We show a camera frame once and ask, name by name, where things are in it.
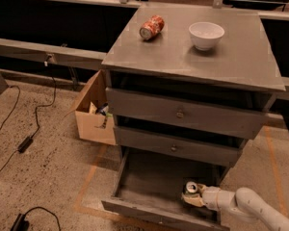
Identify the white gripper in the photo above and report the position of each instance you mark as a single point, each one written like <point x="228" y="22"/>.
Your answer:
<point x="209" y="195"/>

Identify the green soda can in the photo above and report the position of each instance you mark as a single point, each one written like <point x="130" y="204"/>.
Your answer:
<point x="190" y="190"/>

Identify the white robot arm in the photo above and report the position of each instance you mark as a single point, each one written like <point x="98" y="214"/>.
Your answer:
<point x="244" y="204"/>

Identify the grey open bottom drawer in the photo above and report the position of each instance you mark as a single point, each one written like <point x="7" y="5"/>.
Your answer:
<point x="149" y="188"/>

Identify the grey middle drawer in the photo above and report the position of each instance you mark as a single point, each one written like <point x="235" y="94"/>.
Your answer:
<point x="206" y="152"/>

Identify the grey top drawer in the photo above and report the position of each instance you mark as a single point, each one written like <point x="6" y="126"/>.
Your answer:
<point x="184" y="113"/>

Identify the grey drawer cabinet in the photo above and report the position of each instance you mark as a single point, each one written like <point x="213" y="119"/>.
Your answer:
<point x="257" y="101"/>

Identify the red crushed soda can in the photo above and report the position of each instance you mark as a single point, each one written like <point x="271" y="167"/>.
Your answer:
<point x="151" y="28"/>

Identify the cardboard box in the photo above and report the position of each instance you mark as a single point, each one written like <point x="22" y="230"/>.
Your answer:
<point x="92" y="124"/>

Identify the items inside cardboard box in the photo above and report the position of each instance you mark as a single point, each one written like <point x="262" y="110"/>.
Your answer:
<point x="102" y="110"/>

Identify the white ceramic bowl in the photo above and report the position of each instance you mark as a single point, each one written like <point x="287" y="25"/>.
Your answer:
<point x="205" y="35"/>

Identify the black power adapter with cable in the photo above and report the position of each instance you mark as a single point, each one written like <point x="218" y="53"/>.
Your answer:
<point x="29" y="139"/>

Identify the black plug with cable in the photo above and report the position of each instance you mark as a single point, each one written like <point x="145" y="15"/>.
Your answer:
<point x="22" y="224"/>

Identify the grey metal rail frame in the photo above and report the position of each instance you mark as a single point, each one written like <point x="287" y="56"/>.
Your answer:
<point x="51" y="53"/>

